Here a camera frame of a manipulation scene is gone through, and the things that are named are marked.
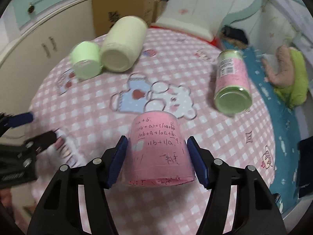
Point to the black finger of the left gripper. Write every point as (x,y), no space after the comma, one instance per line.
(18,162)

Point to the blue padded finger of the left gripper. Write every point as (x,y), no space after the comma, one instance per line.
(12,121)

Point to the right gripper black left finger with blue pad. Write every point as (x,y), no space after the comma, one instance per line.
(75,191)

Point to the pink plastic cup with writing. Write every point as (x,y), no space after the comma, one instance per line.
(157,154)

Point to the small light green cup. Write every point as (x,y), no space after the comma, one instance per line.
(85,59)

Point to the black hanging garment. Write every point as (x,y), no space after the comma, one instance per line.
(305,167)

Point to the teal candy print bedsheet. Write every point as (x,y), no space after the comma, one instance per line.
(276,117)

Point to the white wardrobe with shelves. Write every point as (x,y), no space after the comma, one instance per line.
(41,33)

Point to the pink green labelled can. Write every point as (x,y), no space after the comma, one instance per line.
(232,88)

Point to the cream yellow cylindrical bottle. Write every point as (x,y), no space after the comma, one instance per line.
(123,44)

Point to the brown cardboard box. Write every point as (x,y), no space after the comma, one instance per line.
(107,12)

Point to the pink checkered tablecloth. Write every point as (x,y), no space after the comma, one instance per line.
(172,84)

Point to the folded dark clothes stack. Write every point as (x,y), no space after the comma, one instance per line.
(234,36)

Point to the white bed frame shelf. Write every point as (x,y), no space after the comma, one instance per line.
(295,31)

